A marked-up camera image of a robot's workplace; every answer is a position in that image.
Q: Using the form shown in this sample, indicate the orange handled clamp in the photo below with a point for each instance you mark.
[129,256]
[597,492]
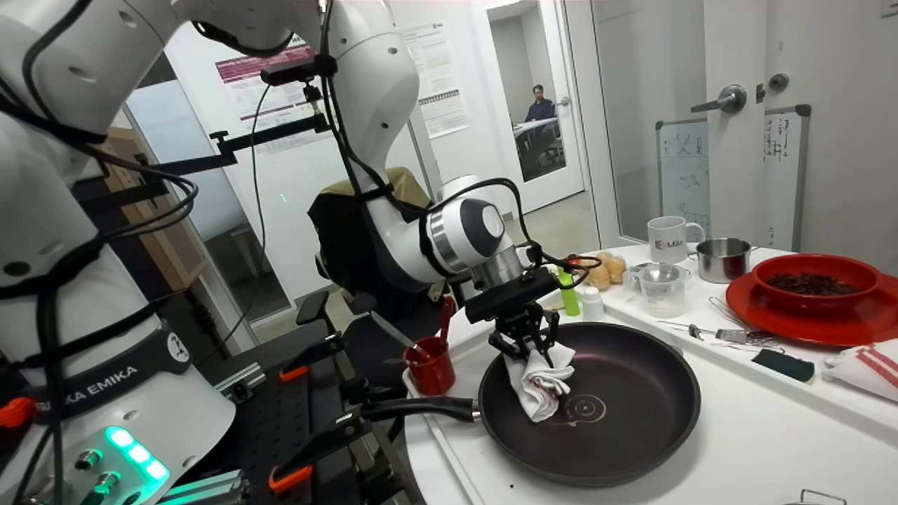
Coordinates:
[299,469]

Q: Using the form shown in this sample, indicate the silver door handle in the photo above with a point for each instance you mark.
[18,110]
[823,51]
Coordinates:
[731,99]

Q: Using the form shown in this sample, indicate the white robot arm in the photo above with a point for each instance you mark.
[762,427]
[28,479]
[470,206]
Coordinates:
[67,65]

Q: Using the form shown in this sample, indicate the red striped cloth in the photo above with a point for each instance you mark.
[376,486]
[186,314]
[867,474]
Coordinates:
[867,368]

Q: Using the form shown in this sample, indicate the small steel pot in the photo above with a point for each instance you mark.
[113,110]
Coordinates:
[721,259]

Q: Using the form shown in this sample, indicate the white mug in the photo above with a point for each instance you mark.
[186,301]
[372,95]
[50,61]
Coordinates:
[670,238]

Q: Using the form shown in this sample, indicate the red plate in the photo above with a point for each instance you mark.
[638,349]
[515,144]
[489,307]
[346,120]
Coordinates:
[870,322]

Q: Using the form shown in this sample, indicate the robot base with lights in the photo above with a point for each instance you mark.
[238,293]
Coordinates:
[118,408]

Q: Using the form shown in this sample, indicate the white tea towel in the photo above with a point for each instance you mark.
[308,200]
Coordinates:
[540,381]

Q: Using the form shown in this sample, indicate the red bowl with food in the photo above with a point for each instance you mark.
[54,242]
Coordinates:
[814,283]

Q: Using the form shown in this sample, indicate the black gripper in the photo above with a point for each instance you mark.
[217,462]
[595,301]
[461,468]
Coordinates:
[520,323]

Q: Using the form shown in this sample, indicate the small steel bowl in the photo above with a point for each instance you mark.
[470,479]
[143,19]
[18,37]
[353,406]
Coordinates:
[658,283]

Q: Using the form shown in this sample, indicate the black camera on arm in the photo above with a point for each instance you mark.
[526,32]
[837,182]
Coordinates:
[300,71]

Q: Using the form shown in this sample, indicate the black frying pan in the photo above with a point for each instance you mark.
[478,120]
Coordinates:
[631,406]

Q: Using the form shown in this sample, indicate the bread rolls on plate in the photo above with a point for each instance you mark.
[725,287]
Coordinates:
[607,274]

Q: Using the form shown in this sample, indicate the black office chair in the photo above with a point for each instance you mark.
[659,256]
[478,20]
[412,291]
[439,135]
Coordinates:
[352,255]

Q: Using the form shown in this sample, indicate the red cup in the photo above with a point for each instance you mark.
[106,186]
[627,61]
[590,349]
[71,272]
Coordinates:
[431,367]

